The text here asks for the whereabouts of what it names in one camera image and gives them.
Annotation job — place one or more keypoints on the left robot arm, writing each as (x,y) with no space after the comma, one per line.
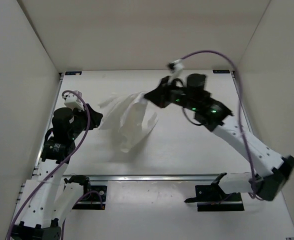
(50,197)

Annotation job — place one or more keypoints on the right blue table label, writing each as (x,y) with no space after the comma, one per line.
(221,71)

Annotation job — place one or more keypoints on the aluminium table front rail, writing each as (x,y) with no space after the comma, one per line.
(153,178)

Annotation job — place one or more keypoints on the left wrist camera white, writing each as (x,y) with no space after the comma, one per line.
(72,101)

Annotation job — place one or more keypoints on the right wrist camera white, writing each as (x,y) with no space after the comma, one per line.
(175,68)

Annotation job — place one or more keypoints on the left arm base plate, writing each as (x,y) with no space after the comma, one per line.
(94,196)

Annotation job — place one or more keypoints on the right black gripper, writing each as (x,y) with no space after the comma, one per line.
(159,96)

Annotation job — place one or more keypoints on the white pleated skirt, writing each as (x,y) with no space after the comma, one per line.
(129,119)

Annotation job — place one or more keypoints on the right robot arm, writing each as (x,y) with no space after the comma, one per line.
(269,170)

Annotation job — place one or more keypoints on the left blue table label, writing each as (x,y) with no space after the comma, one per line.
(73,73)

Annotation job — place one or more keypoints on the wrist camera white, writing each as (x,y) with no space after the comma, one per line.
(72,101)
(175,68)

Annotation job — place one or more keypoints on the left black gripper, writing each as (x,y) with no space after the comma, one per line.
(96,116)

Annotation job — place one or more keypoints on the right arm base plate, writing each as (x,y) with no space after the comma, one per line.
(211,198)

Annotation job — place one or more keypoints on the blue table label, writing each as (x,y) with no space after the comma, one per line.
(73,73)
(221,71)

